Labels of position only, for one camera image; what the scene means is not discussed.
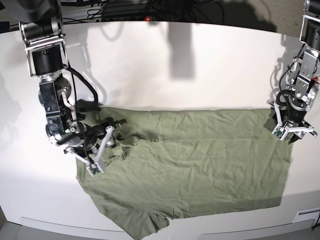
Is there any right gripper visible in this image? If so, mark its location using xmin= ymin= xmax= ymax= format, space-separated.
xmin=63 ymin=117 xmax=127 ymax=160

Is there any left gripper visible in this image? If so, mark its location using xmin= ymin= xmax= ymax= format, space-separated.
xmin=264 ymin=94 xmax=318 ymax=145

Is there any green T-shirt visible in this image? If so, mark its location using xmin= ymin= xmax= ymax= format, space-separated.
xmin=76 ymin=107 xmax=292 ymax=240

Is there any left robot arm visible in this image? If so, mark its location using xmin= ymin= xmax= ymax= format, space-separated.
xmin=269 ymin=0 xmax=320 ymax=144

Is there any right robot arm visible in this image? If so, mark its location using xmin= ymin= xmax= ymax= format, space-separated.
xmin=0 ymin=0 xmax=117 ymax=164

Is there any white label sticker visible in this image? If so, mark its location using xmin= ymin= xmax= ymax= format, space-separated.
xmin=293 ymin=208 xmax=320 ymax=224

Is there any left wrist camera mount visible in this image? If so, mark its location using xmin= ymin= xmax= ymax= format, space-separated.
xmin=271 ymin=123 xmax=289 ymax=141

